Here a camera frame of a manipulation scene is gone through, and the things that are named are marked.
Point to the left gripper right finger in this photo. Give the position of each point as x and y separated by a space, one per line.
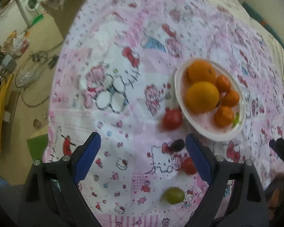
212 171

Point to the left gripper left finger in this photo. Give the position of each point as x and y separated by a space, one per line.
70 172

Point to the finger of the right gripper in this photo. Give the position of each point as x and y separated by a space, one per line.
278 147

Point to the small red tomato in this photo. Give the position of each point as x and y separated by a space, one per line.
189 167

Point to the dark purple grape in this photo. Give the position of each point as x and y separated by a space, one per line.
177 145

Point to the small mandarin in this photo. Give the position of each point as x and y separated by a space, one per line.
231 99
224 116
223 84

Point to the large red tomato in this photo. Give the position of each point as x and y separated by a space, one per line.
172 120

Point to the large yellow-orange orange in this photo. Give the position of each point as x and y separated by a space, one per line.
202 97

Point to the pink white strawberry plate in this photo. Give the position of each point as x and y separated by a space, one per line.
204 123

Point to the green grape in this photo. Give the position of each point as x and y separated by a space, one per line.
174 195

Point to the large orange with stem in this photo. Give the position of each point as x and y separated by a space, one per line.
201 71

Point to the pink cartoon cat bedsheet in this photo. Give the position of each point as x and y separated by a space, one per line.
115 77

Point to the plastic bag on floor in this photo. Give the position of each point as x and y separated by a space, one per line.
21 43

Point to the white washing machine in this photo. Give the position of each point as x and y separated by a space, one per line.
30 10

